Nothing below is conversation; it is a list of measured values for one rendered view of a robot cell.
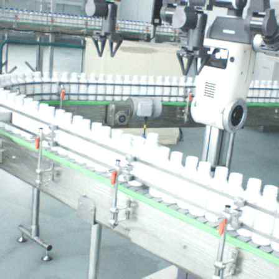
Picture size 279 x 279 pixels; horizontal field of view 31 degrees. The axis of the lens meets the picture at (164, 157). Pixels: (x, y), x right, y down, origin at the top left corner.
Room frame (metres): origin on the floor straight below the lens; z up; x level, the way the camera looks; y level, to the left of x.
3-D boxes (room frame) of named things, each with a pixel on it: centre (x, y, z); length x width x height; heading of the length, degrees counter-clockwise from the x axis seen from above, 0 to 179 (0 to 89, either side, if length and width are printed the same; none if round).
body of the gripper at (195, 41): (1.71, -0.06, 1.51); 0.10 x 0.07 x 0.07; 137
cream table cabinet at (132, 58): (6.07, 0.47, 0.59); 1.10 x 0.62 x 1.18; 120
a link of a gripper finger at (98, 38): (2.00, 0.29, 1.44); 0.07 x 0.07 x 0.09; 49
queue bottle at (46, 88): (2.98, 0.76, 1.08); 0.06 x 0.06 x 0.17
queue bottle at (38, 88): (2.94, 0.80, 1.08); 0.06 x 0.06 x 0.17
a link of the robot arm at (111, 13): (2.01, 0.28, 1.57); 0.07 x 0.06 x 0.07; 139
